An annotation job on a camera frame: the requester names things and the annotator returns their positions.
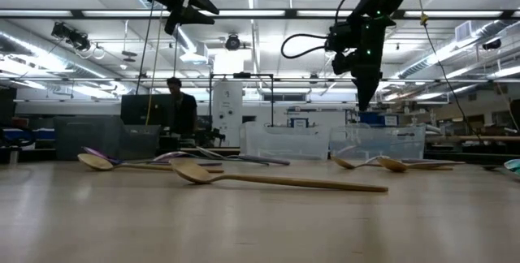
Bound black rectangular stand frame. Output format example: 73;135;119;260
208;71;275;150

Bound dark grey plastic bin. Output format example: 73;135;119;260
54;115;163;162

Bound clear plastic bin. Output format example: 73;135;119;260
238;121;331;162
328;123;427;162

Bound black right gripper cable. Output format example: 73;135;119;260
279;32;338;60

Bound blue storage bins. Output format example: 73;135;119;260
0;127;57;142

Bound hanging cable with yellow connector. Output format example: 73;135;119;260
417;0;484;144

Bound wooden workbench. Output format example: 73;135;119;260
424;134;520;142

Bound wooden spoon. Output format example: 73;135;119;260
76;153;225;175
375;156;467;174
330;155;455;172
169;158;389;193

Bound blue box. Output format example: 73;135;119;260
358;110;400;128

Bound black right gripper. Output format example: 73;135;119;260
344;14;397;112

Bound black cabinet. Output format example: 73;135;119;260
0;87;18;128

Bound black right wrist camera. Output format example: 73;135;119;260
324;21;353;75

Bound round black ceiling device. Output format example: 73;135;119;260
224;33;242;52

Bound white cabinet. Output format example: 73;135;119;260
211;80;245;149

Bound black monitor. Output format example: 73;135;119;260
119;93;174;127

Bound person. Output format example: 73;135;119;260
165;76;199;147

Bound black aluminium table frame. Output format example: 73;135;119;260
0;147;520;166

